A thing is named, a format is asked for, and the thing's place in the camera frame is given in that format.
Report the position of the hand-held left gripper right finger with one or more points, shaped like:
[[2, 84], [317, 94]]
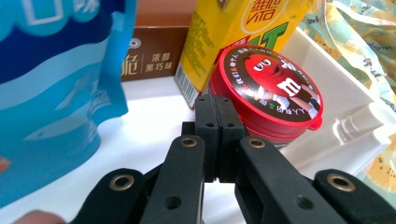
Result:
[[264, 180]]

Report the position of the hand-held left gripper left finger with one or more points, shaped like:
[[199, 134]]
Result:
[[186, 174]]

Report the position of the white plastic tray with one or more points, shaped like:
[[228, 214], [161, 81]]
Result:
[[149, 140]]

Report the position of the red round candy tin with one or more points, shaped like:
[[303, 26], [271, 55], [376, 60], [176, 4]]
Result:
[[274, 90]]

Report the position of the brown carton box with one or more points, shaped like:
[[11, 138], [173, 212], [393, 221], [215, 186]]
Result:
[[155, 46]]

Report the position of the blue snack pouch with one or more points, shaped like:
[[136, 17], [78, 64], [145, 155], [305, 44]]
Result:
[[53, 93]]

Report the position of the orange patterned fabric bag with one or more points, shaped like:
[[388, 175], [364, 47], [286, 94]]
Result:
[[358, 31]]

